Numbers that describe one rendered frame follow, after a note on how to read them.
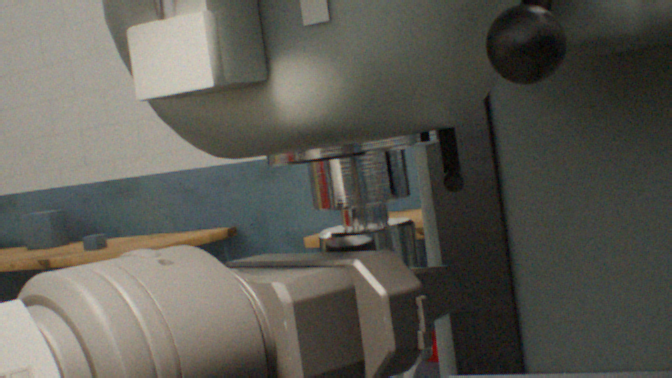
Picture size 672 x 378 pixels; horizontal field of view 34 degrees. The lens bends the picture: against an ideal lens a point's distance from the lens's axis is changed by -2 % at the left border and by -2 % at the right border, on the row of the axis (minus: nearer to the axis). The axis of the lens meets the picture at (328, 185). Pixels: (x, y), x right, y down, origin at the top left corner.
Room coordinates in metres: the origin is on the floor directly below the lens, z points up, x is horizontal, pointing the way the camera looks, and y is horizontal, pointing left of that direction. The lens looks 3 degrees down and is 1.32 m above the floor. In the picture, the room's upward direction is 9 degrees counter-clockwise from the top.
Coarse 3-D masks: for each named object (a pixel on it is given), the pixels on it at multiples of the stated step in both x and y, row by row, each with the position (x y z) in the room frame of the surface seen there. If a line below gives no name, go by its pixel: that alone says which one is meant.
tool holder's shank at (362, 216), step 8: (344, 208) 0.54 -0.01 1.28; (352, 208) 0.54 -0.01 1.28; (360, 208) 0.54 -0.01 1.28; (368, 208) 0.54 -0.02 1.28; (376, 208) 0.54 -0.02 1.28; (384, 208) 0.54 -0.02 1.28; (344, 216) 0.54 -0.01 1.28; (352, 216) 0.54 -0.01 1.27; (360, 216) 0.54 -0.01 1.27; (368, 216) 0.54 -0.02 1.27; (376, 216) 0.54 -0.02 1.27; (384, 216) 0.54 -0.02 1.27; (344, 224) 0.54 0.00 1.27; (352, 224) 0.54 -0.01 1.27; (360, 224) 0.54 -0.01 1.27; (368, 224) 0.54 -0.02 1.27; (376, 224) 0.54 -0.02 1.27
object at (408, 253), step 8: (416, 240) 0.54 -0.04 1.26; (384, 248) 0.53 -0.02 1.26; (392, 248) 0.53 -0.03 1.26; (400, 248) 0.53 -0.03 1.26; (408, 248) 0.53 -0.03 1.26; (416, 248) 0.54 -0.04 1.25; (400, 256) 0.53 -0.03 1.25; (408, 256) 0.53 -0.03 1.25; (416, 256) 0.54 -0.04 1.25; (408, 264) 0.53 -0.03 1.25; (416, 264) 0.54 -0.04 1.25; (424, 352) 0.53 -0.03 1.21; (416, 360) 0.53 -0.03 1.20; (424, 360) 0.53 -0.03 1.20
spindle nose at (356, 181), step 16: (336, 160) 0.53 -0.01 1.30; (352, 160) 0.52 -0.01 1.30; (368, 160) 0.52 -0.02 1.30; (384, 160) 0.53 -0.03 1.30; (400, 160) 0.54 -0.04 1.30; (320, 176) 0.53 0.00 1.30; (336, 176) 0.53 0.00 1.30; (352, 176) 0.52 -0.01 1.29; (368, 176) 0.52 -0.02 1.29; (384, 176) 0.53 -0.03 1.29; (400, 176) 0.53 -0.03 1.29; (320, 192) 0.53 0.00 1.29; (336, 192) 0.53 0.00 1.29; (352, 192) 0.52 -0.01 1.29; (368, 192) 0.52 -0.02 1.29; (384, 192) 0.53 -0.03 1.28; (400, 192) 0.53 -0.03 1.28; (320, 208) 0.54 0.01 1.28; (336, 208) 0.53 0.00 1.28
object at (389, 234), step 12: (336, 228) 0.55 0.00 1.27; (348, 228) 0.54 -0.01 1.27; (360, 228) 0.53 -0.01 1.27; (372, 228) 0.53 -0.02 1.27; (384, 228) 0.53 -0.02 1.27; (396, 228) 0.53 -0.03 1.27; (408, 228) 0.53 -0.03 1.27; (324, 240) 0.54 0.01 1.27; (336, 240) 0.53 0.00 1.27; (348, 240) 0.53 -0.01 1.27; (360, 240) 0.53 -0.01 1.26; (372, 240) 0.52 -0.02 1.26; (384, 240) 0.53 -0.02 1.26; (396, 240) 0.53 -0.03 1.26; (408, 240) 0.53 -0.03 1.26; (324, 252) 0.54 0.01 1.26
